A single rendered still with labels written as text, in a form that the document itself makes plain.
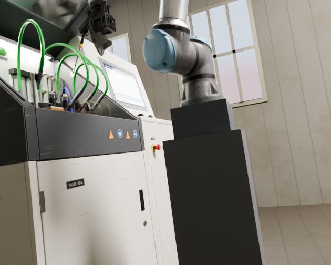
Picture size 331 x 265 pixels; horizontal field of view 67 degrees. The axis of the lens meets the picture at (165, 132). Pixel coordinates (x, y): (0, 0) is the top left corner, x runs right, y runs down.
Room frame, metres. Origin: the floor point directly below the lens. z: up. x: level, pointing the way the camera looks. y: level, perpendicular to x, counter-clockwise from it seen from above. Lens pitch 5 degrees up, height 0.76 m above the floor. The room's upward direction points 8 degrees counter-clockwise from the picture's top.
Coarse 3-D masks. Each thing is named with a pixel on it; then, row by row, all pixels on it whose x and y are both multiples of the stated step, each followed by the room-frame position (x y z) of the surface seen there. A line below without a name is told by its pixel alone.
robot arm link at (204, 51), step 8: (192, 40) 0.80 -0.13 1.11; (200, 40) 0.80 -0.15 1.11; (200, 48) 0.79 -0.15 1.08; (208, 48) 0.82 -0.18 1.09; (200, 56) 0.78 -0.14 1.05; (208, 56) 0.81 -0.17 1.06; (200, 64) 0.79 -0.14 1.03; (208, 64) 0.81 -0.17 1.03; (192, 72) 0.80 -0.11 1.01; (200, 72) 0.80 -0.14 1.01; (208, 72) 0.81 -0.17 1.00
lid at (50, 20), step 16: (0, 0) 1.09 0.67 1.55; (16, 0) 1.14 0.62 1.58; (32, 0) 1.18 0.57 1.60; (48, 0) 1.23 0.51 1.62; (64, 0) 1.28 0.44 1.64; (80, 0) 1.34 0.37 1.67; (0, 16) 1.15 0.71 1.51; (16, 16) 1.19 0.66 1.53; (32, 16) 1.24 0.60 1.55; (48, 16) 1.31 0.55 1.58; (64, 16) 1.37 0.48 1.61; (80, 16) 1.41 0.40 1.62; (0, 32) 1.21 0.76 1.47; (16, 32) 1.26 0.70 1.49; (32, 32) 1.31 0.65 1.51; (48, 32) 1.37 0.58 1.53; (64, 32) 1.44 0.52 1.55
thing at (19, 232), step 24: (0, 168) 0.75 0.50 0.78; (24, 168) 0.71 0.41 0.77; (0, 192) 0.75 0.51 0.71; (24, 192) 0.71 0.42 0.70; (0, 216) 0.76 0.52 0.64; (24, 216) 0.72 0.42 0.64; (0, 240) 0.76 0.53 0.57; (24, 240) 0.72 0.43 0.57; (0, 264) 0.76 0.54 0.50; (24, 264) 0.72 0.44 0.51
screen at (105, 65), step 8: (104, 64) 1.63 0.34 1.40; (112, 64) 1.74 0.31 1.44; (104, 72) 1.60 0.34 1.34; (112, 72) 1.70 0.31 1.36; (120, 72) 1.81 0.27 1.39; (128, 72) 1.94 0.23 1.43; (112, 80) 1.66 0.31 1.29; (120, 80) 1.76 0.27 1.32; (128, 80) 1.88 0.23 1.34; (136, 80) 2.01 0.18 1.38; (112, 88) 1.62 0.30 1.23; (120, 88) 1.72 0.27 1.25; (128, 88) 1.83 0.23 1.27; (136, 88) 1.95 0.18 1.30; (112, 96) 1.58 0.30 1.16; (120, 96) 1.67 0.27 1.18; (128, 96) 1.78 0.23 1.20; (136, 96) 1.90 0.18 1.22; (120, 104) 1.64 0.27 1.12; (128, 104) 1.74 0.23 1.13; (136, 104) 1.85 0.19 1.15; (144, 104) 1.99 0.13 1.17
